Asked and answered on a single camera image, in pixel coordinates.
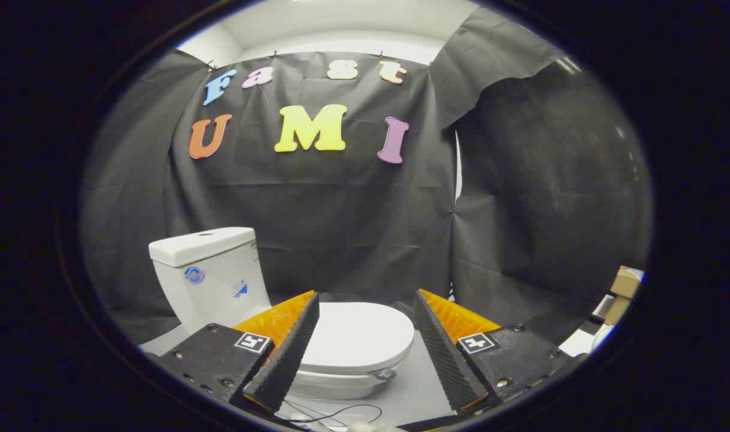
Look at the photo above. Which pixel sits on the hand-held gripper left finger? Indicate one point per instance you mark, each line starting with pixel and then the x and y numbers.
pixel 293 348

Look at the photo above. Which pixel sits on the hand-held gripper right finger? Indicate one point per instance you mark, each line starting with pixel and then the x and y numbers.
pixel 442 348

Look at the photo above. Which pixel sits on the white toilet lid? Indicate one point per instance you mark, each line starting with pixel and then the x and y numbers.
pixel 359 336

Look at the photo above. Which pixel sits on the white toilet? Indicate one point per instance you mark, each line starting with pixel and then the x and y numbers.
pixel 221 294

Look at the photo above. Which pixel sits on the white toilet tank cover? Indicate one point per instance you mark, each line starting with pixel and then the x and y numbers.
pixel 197 246

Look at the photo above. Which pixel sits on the black backdrop cloth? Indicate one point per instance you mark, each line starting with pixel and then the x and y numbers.
pixel 341 210

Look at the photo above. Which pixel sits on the cardboard box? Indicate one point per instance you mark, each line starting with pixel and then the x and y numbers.
pixel 624 282

